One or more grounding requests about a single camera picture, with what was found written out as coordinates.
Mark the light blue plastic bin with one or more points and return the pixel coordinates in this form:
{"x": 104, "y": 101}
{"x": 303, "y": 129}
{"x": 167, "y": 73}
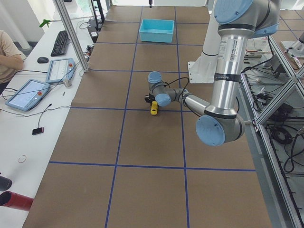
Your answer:
{"x": 157, "y": 30}

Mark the far blue teach pendant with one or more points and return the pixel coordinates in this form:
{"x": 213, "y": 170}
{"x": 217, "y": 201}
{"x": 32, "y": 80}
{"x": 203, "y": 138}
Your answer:
{"x": 59, "y": 70}

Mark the blue teach pendant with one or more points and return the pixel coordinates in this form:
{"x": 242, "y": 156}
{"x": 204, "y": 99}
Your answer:
{"x": 59, "y": 70}
{"x": 29, "y": 95}

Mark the black computer mouse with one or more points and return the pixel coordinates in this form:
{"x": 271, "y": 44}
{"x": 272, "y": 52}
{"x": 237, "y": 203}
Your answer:
{"x": 42, "y": 60}

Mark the green handled tool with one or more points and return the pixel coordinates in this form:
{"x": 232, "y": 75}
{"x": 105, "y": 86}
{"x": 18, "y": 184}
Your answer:
{"x": 45, "y": 22}

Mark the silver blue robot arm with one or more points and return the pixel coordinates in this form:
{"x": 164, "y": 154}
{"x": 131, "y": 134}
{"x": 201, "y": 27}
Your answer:
{"x": 238, "y": 21}

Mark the aluminium side frame rack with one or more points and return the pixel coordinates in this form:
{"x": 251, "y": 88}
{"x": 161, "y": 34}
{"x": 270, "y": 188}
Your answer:
{"x": 273, "y": 87}

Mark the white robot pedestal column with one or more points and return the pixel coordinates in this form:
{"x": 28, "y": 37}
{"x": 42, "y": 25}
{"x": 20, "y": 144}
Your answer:
{"x": 203, "y": 69}

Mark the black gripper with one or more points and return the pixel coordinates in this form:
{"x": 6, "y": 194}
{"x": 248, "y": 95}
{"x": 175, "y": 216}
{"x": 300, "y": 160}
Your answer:
{"x": 148, "y": 99}

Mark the small black phone device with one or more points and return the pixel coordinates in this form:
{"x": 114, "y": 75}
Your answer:
{"x": 37, "y": 131}

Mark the seated person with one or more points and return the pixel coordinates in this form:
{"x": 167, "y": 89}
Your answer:
{"x": 11, "y": 60}

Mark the second grey robot arm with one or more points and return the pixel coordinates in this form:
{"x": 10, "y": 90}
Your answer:
{"x": 298, "y": 46}

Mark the aluminium frame post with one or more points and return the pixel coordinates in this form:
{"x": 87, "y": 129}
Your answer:
{"x": 59, "y": 4}

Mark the near blue teach pendant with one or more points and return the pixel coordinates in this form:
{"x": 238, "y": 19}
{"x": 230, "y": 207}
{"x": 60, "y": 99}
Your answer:
{"x": 29, "y": 95}

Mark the yellow beetle toy car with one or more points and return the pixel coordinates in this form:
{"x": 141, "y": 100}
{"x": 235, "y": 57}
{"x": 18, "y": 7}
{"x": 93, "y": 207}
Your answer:
{"x": 154, "y": 108}

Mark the black keyboard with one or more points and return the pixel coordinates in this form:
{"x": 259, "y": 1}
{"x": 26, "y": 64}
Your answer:
{"x": 61, "y": 44}

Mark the small metal cylinder weight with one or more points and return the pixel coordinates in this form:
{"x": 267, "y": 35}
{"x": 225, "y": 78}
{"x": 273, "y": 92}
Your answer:
{"x": 67, "y": 82}

